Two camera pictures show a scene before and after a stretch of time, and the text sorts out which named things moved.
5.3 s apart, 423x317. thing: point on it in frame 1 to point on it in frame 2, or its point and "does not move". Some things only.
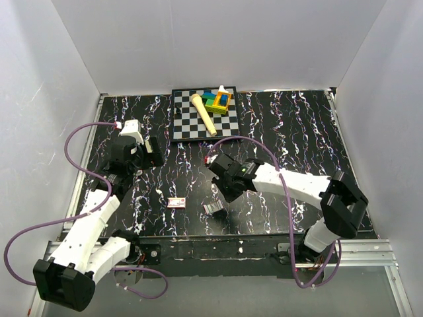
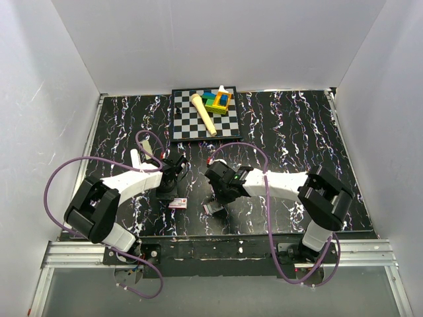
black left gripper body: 147,162 to 168,193
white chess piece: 221,89 does not move
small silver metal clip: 211,207 does not move
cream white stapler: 148,146 does not move
